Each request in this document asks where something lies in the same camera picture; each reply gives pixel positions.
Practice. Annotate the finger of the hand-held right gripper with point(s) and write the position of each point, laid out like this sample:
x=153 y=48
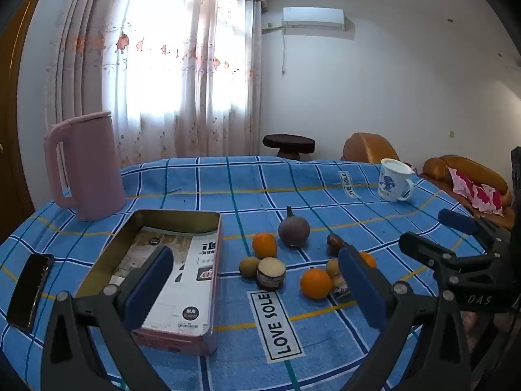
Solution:
x=419 y=246
x=458 y=220

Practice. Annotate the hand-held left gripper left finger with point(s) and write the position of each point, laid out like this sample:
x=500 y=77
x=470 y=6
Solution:
x=148 y=289

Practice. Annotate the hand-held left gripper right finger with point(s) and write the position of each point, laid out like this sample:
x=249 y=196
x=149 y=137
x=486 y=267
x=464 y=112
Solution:
x=362 y=289

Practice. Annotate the small cut root piece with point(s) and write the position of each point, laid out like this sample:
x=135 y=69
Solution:
x=340 y=285

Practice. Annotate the kiwi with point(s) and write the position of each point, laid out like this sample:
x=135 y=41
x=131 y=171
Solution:
x=331 y=267
x=248 y=267

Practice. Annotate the orange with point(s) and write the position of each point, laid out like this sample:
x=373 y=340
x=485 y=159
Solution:
x=369 y=260
x=264 y=245
x=316 y=284

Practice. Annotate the pink metal tin box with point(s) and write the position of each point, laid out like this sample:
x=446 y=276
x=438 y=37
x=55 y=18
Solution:
x=179 y=220

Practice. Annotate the pink floral pillow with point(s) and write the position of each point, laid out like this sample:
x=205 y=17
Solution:
x=480 y=195

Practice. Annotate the printed paper leaflet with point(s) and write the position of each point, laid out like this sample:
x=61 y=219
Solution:
x=183 y=293

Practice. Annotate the brown leather sofa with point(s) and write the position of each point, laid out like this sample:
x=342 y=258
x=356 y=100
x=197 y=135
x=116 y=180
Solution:
x=480 y=173

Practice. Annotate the brown date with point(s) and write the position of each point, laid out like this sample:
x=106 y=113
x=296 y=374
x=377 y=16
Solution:
x=334 y=242

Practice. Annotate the white mug with blue flowers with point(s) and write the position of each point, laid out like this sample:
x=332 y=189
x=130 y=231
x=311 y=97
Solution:
x=390 y=183

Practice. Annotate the purple round fruit with stem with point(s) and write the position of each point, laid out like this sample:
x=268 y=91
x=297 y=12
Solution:
x=294 y=231

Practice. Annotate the brown leather armchair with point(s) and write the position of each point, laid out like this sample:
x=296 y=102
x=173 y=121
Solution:
x=366 y=146

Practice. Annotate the black smartphone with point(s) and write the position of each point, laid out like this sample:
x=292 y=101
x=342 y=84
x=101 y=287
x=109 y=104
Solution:
x=30 y=289

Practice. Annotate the pink electric kettle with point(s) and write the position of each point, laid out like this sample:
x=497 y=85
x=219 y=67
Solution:
x=93 y=171

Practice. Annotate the blue plaid tablecloth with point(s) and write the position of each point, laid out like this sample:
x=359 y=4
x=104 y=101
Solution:
x=244 y=187

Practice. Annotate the dark round wooden stool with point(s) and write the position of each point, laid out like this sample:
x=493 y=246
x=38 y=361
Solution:
x=289 y=142

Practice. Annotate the sheer floral curtain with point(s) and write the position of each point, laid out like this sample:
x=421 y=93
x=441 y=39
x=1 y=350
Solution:
x=163 y=89

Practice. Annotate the white wall air conditioner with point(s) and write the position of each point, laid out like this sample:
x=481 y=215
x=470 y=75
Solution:
x=313 y=16

